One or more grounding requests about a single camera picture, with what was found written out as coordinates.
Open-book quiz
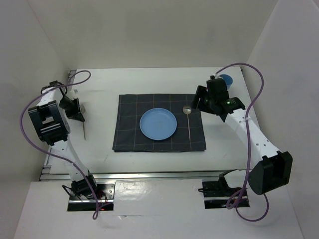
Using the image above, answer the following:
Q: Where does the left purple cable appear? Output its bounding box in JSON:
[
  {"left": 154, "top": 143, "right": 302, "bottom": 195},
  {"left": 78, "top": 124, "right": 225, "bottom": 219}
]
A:
[{"left": 19, "top": 70, "right": 113, "bottom": 220}]

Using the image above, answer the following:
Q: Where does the blue plastic cup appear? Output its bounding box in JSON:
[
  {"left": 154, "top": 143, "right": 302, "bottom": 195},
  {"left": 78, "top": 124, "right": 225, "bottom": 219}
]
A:
[{"left": 220, "top": 74, "right": 233, "bottom": 90}]

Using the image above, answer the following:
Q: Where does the aluminium table rail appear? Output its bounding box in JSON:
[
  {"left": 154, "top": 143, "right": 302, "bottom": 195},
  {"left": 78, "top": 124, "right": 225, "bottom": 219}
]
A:
[
  {"left": 38, "top": 169, "right": 274, "bottom": 182},
  {"left": 41, "top": 70, "right": 77, "bottom": 175}
]

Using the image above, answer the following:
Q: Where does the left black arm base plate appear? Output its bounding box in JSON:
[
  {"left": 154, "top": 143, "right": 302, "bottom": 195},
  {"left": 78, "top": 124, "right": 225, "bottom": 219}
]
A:
[{"left": 67, "top": 182, "right": 116, "bottom": 212}]

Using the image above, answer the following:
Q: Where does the silver metal fork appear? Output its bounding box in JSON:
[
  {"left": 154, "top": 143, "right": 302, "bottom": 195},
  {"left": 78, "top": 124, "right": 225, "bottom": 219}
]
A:
[{"left": 80, "top": 104, "right": 86, "bottom": 140}]

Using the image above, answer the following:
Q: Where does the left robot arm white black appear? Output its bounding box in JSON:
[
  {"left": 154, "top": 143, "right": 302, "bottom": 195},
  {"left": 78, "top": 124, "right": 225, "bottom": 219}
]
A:
[{"left": 28, "top": 81, "right": 99, "bottom": 199}]

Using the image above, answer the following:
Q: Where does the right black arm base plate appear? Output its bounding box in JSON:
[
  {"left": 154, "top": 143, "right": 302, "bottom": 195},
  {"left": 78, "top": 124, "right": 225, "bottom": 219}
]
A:
[{"left": 198, "top": 180, "right": 240, "bottom": 209}]

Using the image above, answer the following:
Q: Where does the aluminium left table rail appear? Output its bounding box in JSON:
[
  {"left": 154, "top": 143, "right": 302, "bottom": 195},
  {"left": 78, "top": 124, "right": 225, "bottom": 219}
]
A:
[{"left": 41, "top": 70, "right": 77, "bottom": 175}]

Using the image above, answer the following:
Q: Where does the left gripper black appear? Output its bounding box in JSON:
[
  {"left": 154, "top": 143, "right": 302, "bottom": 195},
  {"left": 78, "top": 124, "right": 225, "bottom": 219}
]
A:
[{"left": 59, "top": 97, "right": 85, "bottom": 121}]

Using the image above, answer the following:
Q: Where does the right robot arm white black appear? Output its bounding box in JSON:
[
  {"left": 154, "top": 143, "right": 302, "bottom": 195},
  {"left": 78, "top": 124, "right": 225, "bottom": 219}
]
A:
[{"left": 192, "top": 78, "right": 293, "bottom": 195}]

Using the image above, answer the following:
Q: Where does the silver metal spoon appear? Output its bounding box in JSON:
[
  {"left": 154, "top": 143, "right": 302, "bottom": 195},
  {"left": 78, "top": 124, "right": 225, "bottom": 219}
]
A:
[{"left": 182, "top": 106, "right": 192, "bottom": 141}]

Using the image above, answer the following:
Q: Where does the aluminium front table rail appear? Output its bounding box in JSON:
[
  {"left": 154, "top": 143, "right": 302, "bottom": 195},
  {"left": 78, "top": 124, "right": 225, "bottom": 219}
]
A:
[{"left": 38, "top": 169, "right": 274, "bottom": 182}]

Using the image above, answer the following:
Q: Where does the blue plastic plate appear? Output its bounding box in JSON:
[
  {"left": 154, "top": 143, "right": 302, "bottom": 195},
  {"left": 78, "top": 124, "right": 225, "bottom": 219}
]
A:
[{"left": 140, "top": 108, "right": 177, "bottom": 141}]

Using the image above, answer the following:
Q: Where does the dark grey checked cloth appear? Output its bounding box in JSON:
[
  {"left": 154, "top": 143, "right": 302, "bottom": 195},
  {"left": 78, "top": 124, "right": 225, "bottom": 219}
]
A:
[{"left": 112, "top": 94, "right": 206, "bottom": 152}]

